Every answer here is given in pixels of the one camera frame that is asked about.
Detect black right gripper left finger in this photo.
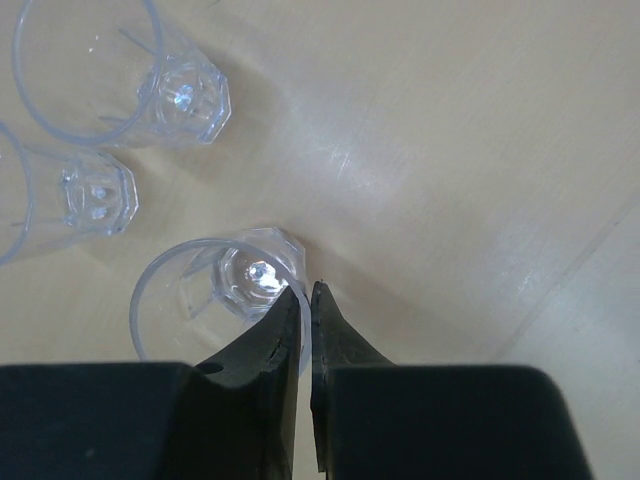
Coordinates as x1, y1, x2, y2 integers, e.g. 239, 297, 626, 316
1, 289, 302, 479

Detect clear faceted glass two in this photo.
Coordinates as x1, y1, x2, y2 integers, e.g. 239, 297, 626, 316
129, 227, 311, 370

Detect clear faceted glass one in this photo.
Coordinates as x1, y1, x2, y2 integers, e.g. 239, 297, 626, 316
1, 124, 139, 265

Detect clear faceted glass six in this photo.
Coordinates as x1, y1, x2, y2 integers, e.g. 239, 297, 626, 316
12, 1, 232, 148

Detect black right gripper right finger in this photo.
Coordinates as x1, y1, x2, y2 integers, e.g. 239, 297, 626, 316
311, 282, 592, 479

